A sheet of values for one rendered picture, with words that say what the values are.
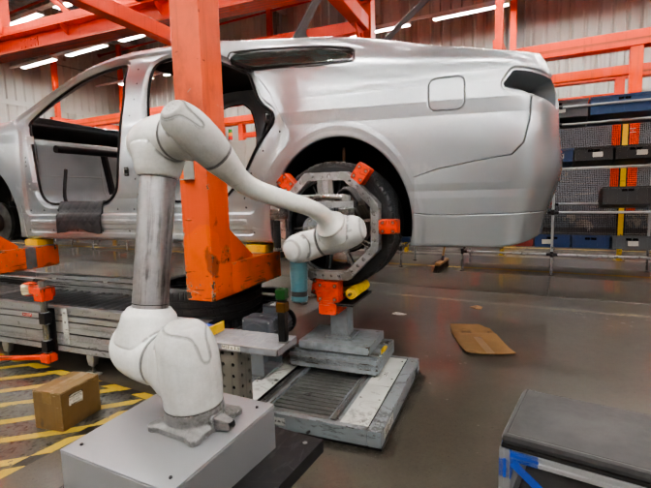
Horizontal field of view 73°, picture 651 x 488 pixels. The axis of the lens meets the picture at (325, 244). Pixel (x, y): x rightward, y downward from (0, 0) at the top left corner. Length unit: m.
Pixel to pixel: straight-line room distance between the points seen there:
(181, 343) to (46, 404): 1.32
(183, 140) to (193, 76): 1.00
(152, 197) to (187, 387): 0.53
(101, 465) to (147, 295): 0.42
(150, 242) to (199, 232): 0.85
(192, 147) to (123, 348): 0.58
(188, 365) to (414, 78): 1.69
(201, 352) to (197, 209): 1.09
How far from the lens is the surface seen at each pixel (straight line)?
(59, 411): 2.38
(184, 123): 1.21
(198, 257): 2.18
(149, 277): 1.33
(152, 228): 1.32
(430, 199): 2.24
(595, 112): 5.77
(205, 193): 2.12
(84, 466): 1.31
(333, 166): 2.30
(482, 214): 2.22
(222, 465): 1.21
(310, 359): 2.45
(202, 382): 1.20
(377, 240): 2.15
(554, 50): 8.19
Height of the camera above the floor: 1.02
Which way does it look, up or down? 7 degrees down
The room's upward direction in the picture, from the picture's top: 1 degrees counter-clockwise
